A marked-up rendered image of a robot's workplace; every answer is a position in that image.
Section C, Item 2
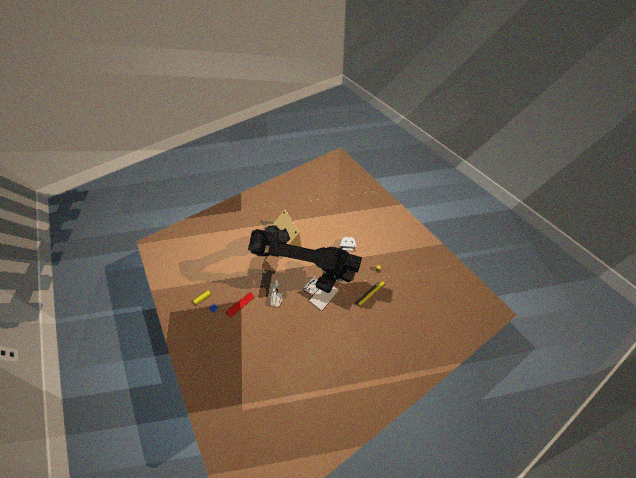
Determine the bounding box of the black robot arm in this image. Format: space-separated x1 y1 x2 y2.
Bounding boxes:
248 225 362 282

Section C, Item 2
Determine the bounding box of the red curved bar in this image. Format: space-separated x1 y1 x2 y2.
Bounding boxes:
227 292 255 318

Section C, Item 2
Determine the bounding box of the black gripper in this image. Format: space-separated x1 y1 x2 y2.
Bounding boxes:
316 271 338 293

